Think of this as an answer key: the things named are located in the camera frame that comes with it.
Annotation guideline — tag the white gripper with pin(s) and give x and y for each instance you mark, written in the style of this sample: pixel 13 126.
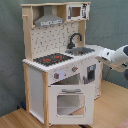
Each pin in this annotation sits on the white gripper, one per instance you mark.
pixel 105 56

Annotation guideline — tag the white oven door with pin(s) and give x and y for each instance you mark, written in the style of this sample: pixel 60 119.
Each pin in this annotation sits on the white oven door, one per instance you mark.
pixel 71 104

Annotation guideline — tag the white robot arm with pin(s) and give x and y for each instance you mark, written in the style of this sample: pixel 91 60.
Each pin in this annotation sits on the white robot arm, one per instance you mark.
pixel 115 59

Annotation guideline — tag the wooden toy kitchen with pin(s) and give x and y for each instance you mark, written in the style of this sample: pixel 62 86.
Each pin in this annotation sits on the wooden toy kitchen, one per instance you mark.
pixel 46 40

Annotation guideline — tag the white fridge door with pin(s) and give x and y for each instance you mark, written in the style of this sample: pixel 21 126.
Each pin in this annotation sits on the white fridge door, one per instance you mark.
pixel 91 73

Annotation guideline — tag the grey toy sink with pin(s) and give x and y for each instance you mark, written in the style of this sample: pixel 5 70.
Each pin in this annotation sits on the grey toy sink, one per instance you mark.
pixel 79 51

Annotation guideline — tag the right red stove knob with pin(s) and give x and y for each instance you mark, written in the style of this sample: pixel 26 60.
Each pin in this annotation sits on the right red stove knob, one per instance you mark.
pixel 74 69

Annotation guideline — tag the red stove knob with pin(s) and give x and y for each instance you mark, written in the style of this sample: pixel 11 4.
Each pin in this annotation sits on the red stove knob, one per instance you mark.
pixel 74 69
pixel 56 76

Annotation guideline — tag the toy microwave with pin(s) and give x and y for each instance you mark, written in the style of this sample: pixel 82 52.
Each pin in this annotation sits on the toy microwave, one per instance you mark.
pixel 77 11

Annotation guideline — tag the left red stove knob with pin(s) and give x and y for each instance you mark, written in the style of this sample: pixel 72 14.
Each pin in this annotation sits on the left red stove knob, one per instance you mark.
pixel 56 76

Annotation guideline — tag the black toy stovetop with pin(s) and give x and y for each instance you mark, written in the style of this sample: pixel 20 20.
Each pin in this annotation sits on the black toy stovetop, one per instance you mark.
pixel 52 59

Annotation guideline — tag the grey range hood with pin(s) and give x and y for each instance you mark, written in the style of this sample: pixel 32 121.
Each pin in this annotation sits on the grey range hood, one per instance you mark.
pixel 48 18

